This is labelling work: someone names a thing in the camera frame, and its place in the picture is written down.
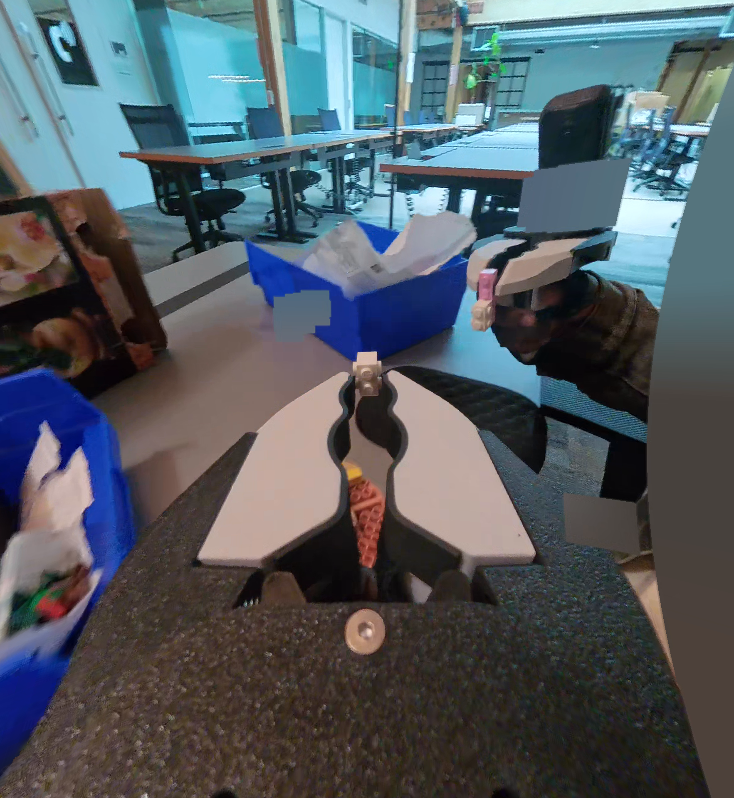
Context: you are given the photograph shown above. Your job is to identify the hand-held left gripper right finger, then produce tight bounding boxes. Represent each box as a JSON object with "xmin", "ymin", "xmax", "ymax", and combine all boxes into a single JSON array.
[{"xmin": 383, "ymin": 368, "xmax": 538, "ymax": 568}]

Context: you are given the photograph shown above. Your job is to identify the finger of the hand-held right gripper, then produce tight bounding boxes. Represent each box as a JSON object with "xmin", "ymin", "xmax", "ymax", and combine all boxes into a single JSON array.
[
  {"xmin": 467, "ymin": 237, "xmax": 530, "ymax": 292},
  {"xmin": 493, "ymin": 239, "xmax": 587, "ymax": 296}
]

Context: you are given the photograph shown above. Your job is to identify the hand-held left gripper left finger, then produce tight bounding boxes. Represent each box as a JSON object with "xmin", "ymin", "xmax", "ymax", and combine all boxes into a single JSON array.
[{"xmin": 197, "ymin": 373, "xmax": 351, "ymax": 569}]

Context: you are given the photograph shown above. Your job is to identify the pink and white lego piece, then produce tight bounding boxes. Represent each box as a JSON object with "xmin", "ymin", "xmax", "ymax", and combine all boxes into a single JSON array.
[{"xmin": 470, "ymin": 269, "xmax": 500, "ymax": 333}]

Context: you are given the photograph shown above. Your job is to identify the lego flower pot model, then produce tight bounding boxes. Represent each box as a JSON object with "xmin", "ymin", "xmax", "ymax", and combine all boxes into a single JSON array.
[{"xmin": 341, "ymin": 460, "xmax": 386, "ymax": 572}]

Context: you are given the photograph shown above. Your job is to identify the small white lego brick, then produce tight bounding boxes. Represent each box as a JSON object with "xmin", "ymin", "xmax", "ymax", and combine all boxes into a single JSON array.
[{"xmin": 352, "ymin": 351, "xmax": 384, "ymax": 399}]

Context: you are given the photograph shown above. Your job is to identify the torn white paper bag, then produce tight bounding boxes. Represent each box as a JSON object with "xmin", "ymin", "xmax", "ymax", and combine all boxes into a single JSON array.
[{"xmin": 0, "ymin": 421, "xmax": 104, "ymax": 675}]

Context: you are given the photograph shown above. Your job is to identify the pile of small lego pieces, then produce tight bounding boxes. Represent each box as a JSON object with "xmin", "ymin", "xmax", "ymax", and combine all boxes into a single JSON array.
[{"xmin": 8, "ymin": 564, "xmax": 94, "ymax": 632}]

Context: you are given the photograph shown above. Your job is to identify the blue plastic bin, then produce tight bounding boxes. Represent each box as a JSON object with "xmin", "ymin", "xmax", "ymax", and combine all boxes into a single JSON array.
[
  {"xmin": 0, "ymin": 368, "xmax": 137, "ymax": 798},
  {"xmin": 245, "ymin": 218, "xmax": 478, "ymax": 362}
]

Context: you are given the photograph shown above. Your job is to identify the person's right forearm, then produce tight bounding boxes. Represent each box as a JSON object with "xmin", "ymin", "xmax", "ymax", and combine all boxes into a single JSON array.
[{"xmin": 534, "ymin": 271, "xmax": 662, "ymax": 423}]

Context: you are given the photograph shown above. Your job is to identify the orchid print lego box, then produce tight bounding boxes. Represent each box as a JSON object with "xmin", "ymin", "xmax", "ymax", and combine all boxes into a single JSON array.
[{"xmin": 0, "ymin": 189, "xmax": 169, "ymax": 401}]

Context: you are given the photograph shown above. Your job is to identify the person's right hand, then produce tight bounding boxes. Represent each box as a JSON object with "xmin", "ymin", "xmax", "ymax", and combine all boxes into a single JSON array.
[{"xmin": 490, "ymin": 271, "xmax": 600, "ymax": 365}]

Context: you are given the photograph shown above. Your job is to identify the crumpled white paper bags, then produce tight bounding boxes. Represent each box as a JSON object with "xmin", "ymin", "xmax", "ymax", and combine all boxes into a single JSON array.
[{"xmin": 303, "ymin": 212, "xmax": 478, "ymax": 295}]

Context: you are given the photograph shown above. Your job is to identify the black mesh chair seat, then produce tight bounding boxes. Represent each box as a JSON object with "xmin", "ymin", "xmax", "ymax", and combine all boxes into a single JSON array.
[{"xmin": 357, "ymin": 367, "xmax": 550, "ymax": 476}]

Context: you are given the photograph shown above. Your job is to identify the grey brown-edged table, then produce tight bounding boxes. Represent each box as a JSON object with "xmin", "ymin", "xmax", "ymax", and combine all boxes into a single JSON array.
[{"xmin": 378, "ymin": 121, "xmax": 544, "ymax": 233}]

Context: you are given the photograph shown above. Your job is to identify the dark high-back chair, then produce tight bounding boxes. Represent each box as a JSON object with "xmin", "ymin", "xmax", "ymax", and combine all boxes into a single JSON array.
[{"xmin": 537, "ymin": 84, "xmax": 615, "ymax": 177}]

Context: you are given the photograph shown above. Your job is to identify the black office chair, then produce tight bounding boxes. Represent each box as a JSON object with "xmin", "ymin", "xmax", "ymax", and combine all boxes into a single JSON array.
[
  {"xmin": 120, "ymin": 103, "xmax": 247, "ymax": 264},
  {"xmin": 245, "ymin": 106, "xmax": 325, "ymax": 229}
]

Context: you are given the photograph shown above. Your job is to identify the long brown-edged table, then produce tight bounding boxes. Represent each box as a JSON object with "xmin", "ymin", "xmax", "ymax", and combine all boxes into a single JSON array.
[{"xmin": 119, "ymin": 128, "xmax": 406, "ymax": 245}]

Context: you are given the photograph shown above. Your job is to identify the dark wall poster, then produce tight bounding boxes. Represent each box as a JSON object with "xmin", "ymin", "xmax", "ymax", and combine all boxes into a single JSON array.
[{"xmin": 35, "ymin": 15, "xmax": 101, "ymax": 88}]

